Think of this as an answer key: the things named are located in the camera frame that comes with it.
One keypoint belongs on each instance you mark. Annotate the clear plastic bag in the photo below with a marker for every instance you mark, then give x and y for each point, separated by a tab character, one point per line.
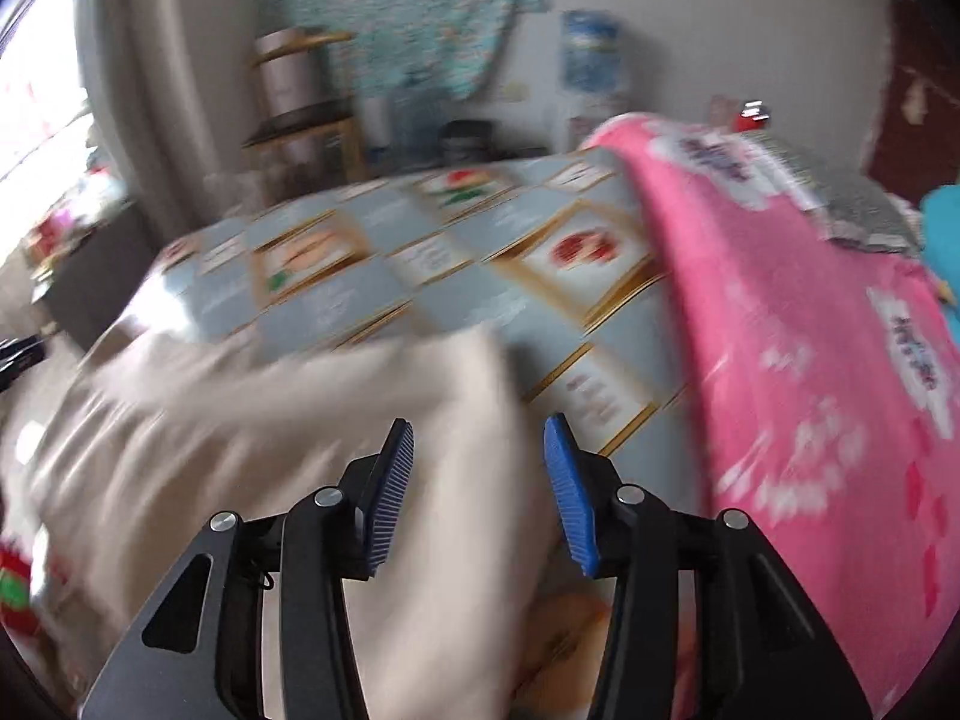
412	124

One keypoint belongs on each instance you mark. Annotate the small red item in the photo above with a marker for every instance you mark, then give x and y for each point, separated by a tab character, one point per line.
754	116

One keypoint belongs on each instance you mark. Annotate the blue patterned tablecloth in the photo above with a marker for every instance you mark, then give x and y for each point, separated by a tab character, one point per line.
465	255

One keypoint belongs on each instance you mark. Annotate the cream zip jacket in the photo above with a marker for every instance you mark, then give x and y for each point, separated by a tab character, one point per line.
262	427

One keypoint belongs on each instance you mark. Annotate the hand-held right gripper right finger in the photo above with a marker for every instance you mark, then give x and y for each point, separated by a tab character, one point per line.
570	495

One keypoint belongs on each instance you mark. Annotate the wooden chair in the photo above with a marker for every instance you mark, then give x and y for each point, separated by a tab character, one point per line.
307	127

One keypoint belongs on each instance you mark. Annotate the blue cartoon pillow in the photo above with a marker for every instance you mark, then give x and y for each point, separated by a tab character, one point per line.
943	232

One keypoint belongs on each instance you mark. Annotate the white wall socket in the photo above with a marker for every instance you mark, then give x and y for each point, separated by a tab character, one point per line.
515	91

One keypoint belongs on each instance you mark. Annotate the white water dispenser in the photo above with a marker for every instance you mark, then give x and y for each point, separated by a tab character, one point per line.
585	120

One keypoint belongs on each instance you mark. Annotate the teal floral hanging cloth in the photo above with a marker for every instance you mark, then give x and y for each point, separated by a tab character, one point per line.
420	7

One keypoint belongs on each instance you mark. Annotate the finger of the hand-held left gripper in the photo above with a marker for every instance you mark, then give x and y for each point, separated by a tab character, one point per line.
19	360

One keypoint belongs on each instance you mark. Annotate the dark red door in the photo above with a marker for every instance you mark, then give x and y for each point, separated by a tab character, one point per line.
911	90

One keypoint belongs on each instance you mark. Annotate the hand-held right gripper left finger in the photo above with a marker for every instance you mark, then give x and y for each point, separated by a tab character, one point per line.
390	495

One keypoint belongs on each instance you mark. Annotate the pale cylindrical bin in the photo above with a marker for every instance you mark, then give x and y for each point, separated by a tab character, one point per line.
289	79

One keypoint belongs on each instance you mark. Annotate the grey curtain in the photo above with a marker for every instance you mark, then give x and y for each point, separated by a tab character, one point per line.
157	67

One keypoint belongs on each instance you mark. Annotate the pink floral blanket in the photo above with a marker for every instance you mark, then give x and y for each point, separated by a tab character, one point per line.
787	360

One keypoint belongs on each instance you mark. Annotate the blue water bottle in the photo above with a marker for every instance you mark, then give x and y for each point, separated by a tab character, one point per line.
592	52

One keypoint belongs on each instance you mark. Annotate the silver sequin cushion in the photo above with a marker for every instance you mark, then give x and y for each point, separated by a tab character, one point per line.
862	202

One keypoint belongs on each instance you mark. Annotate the dark grey cabinet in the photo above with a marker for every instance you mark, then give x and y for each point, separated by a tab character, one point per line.
97	277

